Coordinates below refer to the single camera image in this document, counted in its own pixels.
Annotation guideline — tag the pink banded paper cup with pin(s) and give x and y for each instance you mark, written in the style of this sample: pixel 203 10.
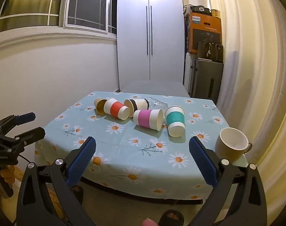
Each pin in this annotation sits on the pink banded paper cup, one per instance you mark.
pixel 147 120

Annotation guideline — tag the cream curtain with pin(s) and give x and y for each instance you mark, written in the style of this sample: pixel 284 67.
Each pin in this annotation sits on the cream curtain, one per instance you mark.
pixel 258 63

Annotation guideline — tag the teal banded paper cup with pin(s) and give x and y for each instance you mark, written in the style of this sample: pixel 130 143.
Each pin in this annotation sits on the teal banded paper cup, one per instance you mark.
pixel 175 121

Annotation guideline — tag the grey two-door wardrobe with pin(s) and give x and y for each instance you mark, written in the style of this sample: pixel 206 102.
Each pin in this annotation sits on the grey two-door wardrobe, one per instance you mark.
pixel 148 30

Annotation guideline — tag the white suitcase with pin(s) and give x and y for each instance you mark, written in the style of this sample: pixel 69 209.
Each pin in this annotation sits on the white suitcase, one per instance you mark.
pixel 187 70

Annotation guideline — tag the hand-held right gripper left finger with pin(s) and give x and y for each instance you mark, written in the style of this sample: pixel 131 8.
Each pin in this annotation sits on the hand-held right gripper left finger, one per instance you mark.
pixel 82 162

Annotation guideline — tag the beige ceramic mug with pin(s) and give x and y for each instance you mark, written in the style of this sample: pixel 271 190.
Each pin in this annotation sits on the beige ceramic mug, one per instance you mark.
pixel 231 146

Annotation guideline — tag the grey suitcase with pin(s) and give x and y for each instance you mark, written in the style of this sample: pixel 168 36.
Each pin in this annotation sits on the grey suitcase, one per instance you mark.
pixel 207 80

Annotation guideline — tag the clear plastic cup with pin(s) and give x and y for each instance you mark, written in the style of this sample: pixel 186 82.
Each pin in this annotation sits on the clear plastic cup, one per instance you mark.
pixel 158 102

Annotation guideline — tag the red banded paper cup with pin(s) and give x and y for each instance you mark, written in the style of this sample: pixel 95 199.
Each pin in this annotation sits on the red banded paper cup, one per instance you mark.
pixel 115 108

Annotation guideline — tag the person's left hand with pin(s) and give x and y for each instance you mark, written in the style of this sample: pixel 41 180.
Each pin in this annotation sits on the person's left hand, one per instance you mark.
pixel 9 175

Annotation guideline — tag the blue daisy print tablecloth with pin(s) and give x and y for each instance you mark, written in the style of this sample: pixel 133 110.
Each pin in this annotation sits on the blue daisy print tablecloth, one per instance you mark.
pixel 133 150

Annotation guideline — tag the orange cardboard box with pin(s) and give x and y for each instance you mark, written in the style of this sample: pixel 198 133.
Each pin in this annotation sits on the orange cardboard box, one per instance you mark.
pixel 204 31

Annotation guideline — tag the dark handbag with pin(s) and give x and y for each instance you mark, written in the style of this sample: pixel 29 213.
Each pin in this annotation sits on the dark handbag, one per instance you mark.
pixel 210 51

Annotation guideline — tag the black banded paper cup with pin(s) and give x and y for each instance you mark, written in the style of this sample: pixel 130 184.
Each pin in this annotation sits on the black banded paper cup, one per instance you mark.
pixel 138 103

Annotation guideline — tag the white framed window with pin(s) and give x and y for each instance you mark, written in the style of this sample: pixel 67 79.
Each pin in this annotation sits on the white framed window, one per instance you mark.
pixel 27 7
pixel 91 4

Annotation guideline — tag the yellow paper cup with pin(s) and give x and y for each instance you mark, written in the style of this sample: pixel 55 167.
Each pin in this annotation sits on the yellow paper cup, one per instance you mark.
pixel 100 106

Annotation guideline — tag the black slipper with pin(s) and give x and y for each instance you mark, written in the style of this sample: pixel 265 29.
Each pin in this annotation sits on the black slipper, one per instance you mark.
pixel 171 218

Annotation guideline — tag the black device on box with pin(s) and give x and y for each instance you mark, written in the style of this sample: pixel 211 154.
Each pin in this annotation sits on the black device on box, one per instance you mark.
pixel 199 8

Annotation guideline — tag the yellow instant noodle cup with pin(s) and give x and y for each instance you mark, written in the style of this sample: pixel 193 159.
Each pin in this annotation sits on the yellow instant noodle cup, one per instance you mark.
pixel 216 13

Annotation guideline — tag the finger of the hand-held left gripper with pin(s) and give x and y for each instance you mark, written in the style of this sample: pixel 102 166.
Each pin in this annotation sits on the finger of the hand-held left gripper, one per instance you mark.
pixel 35 133
pixel 27 118

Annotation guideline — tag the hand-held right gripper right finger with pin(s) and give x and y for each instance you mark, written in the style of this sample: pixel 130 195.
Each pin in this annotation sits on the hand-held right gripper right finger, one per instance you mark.
pixel 203 162

